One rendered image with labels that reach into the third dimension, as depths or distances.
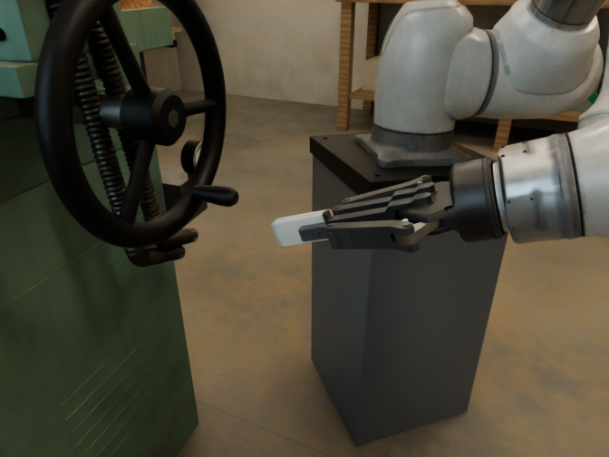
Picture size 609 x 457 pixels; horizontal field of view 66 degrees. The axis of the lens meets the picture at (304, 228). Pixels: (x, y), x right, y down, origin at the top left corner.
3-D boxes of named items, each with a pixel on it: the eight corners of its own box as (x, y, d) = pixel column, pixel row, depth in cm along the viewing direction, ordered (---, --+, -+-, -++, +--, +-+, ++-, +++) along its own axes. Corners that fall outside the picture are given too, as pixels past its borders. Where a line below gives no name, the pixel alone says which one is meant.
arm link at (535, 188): (572, 152, 35) (487, 168, 38) (585, 257, 38) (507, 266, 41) (560, 120, 42) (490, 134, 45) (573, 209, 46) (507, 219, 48)
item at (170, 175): (187, 226, 86) (181, 186, 83) (130, 216, 90) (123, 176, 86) (210, 208, 93) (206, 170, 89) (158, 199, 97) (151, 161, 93)
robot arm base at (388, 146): (425, 134, 107) (429, 110, 105) (474, 166, 88) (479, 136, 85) (347, 135, 104) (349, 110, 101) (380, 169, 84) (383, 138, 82)
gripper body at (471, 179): (495, 143, 45) (400, 163, 49) (492, 175, 38) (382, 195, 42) (508, 213, 48) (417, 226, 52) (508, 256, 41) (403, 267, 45)
